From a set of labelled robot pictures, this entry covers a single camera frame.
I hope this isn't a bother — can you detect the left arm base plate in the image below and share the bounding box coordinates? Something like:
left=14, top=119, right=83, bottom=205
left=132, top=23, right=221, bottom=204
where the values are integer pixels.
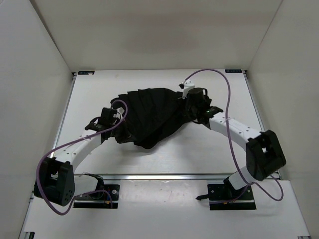
left=73, top=181, right=120, bottom=209

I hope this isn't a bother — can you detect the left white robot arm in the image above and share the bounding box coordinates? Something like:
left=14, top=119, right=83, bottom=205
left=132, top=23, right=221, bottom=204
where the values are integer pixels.
left=33, top=100, right=128, bottom=216

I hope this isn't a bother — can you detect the aluminium rail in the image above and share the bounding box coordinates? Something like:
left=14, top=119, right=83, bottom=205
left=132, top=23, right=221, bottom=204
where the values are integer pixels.
left=99, top=172, right=230, bottom=181

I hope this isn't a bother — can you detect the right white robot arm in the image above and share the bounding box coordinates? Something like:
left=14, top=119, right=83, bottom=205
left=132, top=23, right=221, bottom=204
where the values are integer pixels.
left=182, top=87, right=287, bottom=200

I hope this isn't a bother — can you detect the black skirt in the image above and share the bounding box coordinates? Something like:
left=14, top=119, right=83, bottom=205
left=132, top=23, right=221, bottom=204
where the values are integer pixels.
left=111, top=88, right=191, bottom=149

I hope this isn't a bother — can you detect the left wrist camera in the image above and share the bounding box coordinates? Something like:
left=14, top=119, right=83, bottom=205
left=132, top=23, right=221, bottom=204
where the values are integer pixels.
left=116, top=107, right=125, bottom=119

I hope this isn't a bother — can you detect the blue label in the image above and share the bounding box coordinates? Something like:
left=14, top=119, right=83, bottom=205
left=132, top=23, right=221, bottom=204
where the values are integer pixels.
left=225, top=69, right=242, bottom=74
left=77, top=71, right=95, bottom=75

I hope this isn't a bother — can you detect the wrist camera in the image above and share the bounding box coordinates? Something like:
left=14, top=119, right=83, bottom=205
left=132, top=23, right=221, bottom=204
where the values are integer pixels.
left=179, top=79, right=195, bottom=99
left=116, top=107, right=125, bottom=119

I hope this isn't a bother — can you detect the left blue label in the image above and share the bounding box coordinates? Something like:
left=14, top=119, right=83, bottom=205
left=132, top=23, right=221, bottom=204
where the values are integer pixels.
left=77, top=71, right=95, bottom=75

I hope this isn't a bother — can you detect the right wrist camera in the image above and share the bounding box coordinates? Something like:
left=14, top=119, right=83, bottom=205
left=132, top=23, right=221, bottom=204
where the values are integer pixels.
left=179, top=79, right=195, bottom=99

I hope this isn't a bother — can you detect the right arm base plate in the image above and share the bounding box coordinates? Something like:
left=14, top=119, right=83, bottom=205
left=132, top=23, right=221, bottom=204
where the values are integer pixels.
left=196, top=180, right=257, bottom=211

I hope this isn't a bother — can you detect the right blue label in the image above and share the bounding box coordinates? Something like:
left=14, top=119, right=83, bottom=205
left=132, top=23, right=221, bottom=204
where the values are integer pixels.
left=225, top=69, right=242, bottom=74

